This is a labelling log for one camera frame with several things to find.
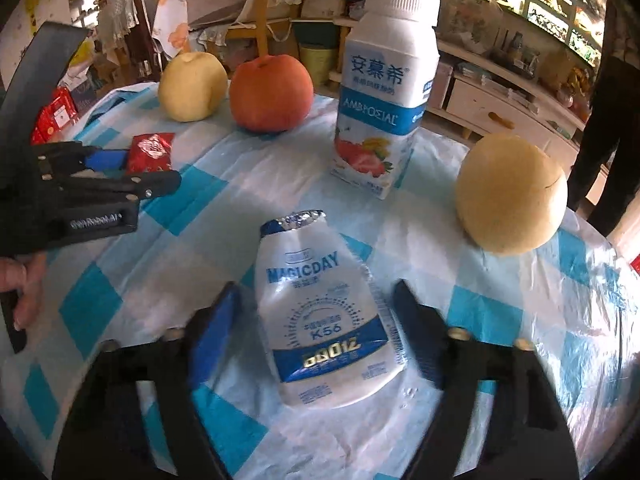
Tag small dark red wrapper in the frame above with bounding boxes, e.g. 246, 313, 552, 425
126, 132, 175, 174

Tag crushed white yogurt bottle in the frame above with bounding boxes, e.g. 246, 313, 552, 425
254, 209, 406, 408

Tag person's left hand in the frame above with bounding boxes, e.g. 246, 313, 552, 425
0, 252, 47, 330

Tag red gift boxes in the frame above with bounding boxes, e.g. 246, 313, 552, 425
30, 87, 78, 145

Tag yellow pear left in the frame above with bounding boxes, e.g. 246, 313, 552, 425
157, 52, 228, 122

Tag yellow pear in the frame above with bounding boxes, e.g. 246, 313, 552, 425
456, 133, 567, 256
157, 52, 228, 122

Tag dark wooden chair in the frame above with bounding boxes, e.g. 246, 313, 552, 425
96, 0, 160, 84

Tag blue checkered tablecloth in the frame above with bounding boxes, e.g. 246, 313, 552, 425
1, 86, 639, 479

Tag red apple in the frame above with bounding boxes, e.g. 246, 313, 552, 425
229, 54, 314, 134

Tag yellow pear right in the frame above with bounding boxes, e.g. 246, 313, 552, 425
456, 133, 567, 256

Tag green waste bin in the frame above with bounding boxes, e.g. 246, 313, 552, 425
299, 44, 337, 87

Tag white tv cabinet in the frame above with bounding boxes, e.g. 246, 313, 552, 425
424, 53, 577, 169

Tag person in dark vest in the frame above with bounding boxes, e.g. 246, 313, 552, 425
567, 0, 640, 236

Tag white yogurt drink bottle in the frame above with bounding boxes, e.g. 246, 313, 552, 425
332, 0, 440, 200

